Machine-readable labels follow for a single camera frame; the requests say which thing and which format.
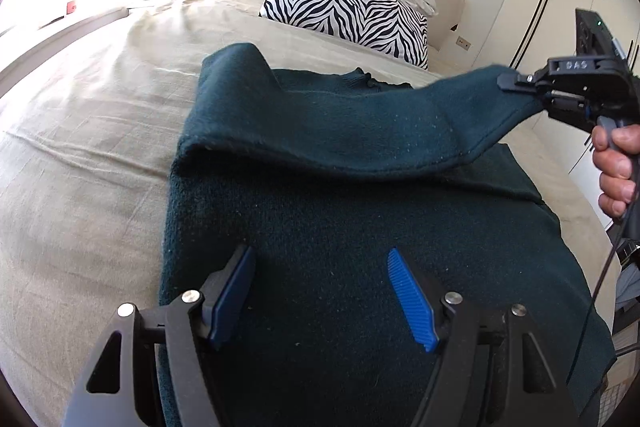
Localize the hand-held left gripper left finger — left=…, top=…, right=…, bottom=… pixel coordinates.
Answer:
left=62, top=244, right=258, bottom=427

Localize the black wardrobe door handle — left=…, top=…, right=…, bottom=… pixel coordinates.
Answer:
left=510, top=0, right=545, bottom=66
left=515, top=0, right=549, bottom=68

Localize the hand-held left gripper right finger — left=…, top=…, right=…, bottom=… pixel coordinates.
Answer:
left=386, top=248, right=586, bottom=427

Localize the bed with beige sheet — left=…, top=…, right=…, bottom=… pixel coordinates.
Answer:
left=0, top=0, right=612, bottom=427

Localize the thin black cable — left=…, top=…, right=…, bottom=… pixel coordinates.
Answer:
left=562, top=202, right=632, bottom=390

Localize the person's right hand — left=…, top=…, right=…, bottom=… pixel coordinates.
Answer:
left=591, top=124, right=640, bottom=219

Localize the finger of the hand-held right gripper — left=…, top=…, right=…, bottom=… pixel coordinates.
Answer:
left=497, top=69, right=551, bottom=100

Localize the dark teal knit sweater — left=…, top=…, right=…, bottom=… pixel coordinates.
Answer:
left=157, top=43, right=617, bottom=427

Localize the zebra print pillow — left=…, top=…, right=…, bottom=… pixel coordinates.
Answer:
left=258, top=0, right=430, bottom=70

